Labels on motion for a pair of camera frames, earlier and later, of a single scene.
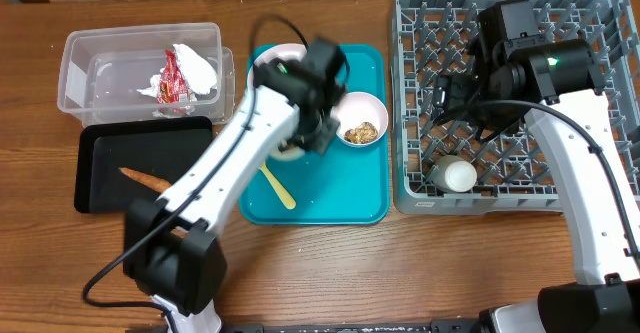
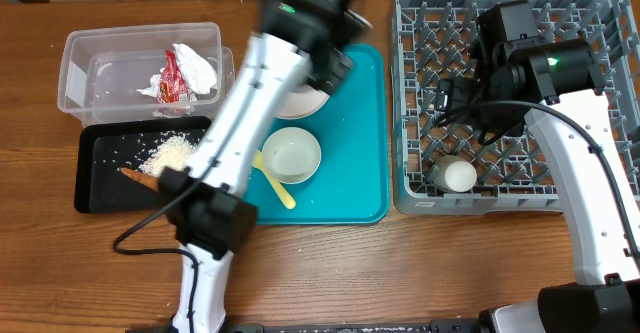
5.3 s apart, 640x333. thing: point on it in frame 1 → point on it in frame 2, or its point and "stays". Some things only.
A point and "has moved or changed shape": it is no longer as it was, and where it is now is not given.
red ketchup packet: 172,84 stays
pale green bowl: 292,153 has moved or changed shape
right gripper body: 456,90 stays
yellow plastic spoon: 288,201 stays
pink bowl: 363,118 → 358,18
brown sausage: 149,182 stays
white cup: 454,174 stays
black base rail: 436,326 stays
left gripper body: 317,137 → 328,76
